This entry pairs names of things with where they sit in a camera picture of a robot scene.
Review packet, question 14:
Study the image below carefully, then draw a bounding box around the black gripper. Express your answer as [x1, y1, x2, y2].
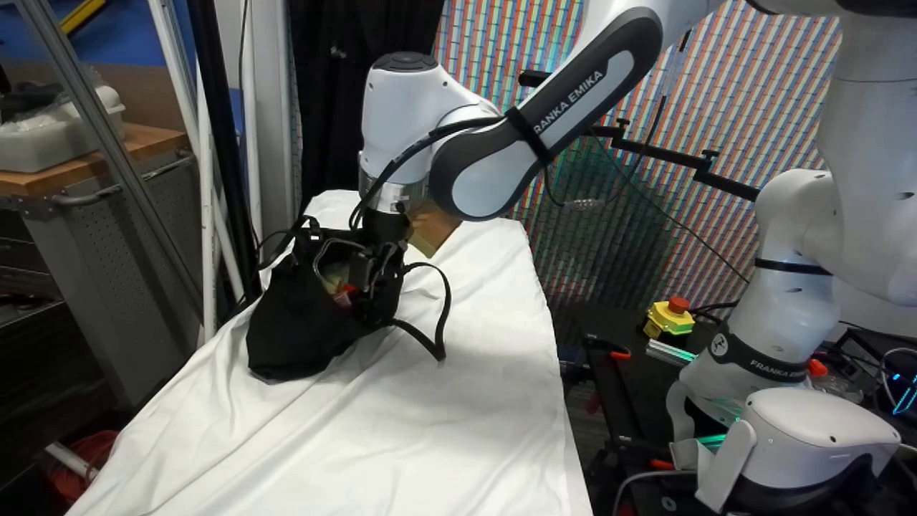
[362, 209, 409, 326]

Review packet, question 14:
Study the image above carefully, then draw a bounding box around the large orange nail polish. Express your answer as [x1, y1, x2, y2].
[331, 288, 359, 308]

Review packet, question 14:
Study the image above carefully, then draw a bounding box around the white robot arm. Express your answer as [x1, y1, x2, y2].
[359, 0, 917, 414]

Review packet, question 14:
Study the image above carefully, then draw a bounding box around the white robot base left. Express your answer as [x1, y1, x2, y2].
[665, 335, 903, 514]

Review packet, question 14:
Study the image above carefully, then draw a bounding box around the yellow cloth in bag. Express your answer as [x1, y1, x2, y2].
[319, 262, 362, 295]

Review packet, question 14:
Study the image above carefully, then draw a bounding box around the white tablecloth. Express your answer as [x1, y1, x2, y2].
[65, 217, 589, 516]

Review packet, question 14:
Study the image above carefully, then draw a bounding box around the black curtain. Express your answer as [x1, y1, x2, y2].
[287, 0, 443, 203]

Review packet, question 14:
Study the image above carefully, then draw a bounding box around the yellow red emergency stop button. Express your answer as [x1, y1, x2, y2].
[642, 295, 695, 339]

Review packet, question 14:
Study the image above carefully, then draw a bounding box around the white plastic container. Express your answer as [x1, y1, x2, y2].
[0, 84, 94, 176]

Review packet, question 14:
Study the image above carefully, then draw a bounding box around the black bag with strap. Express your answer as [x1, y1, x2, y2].
[245, 216, 453, 381]

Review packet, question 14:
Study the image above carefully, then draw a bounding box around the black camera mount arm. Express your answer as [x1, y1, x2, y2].
[584, 119, 760, 200]

